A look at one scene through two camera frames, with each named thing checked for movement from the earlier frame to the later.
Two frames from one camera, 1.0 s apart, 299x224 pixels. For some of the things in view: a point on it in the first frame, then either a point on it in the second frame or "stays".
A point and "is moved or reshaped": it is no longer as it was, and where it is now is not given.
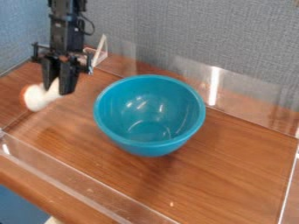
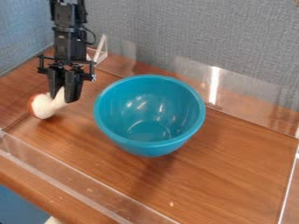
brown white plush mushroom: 37,97 is moved or reshaped
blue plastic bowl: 148,113 stays
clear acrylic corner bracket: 101,53 stays
